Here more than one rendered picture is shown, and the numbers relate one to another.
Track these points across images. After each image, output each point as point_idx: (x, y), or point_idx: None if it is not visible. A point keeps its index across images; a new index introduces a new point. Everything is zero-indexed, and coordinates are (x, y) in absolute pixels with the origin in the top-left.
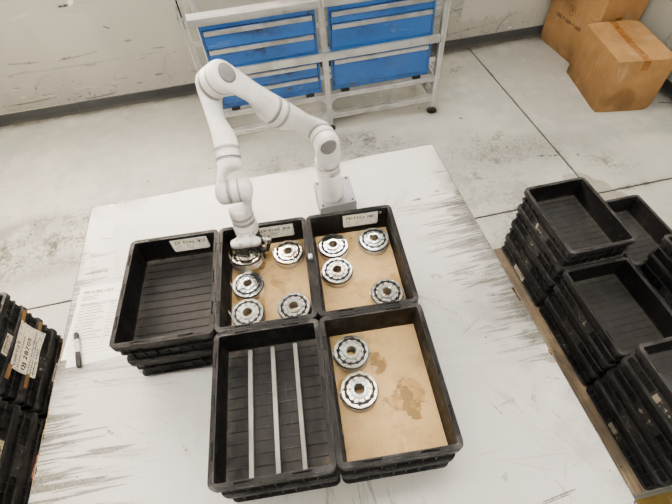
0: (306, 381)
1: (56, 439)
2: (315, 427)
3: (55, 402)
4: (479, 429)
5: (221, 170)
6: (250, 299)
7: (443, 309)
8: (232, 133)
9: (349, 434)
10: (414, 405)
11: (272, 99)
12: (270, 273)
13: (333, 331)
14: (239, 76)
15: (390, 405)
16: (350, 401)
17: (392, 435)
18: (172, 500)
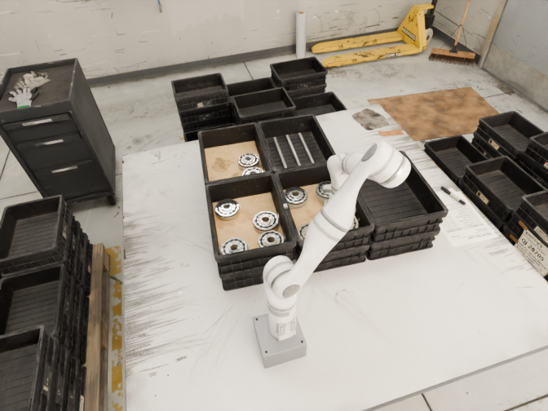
0: (280, 167)
1: (422, 160)
2: (271, 151)
3: (440, 173)
4: (184, 180)
5: (353, 152)
6: (329, 196)
7: (186, 239)
8: (352, 161)
9: (254, 150)
10: (218, 161)
11: (329, 201)
12: None
13: None
14: (359, 165)
15: (232, 161)
16: (253, 155)
17: (232, 152)
18: (342, 148)
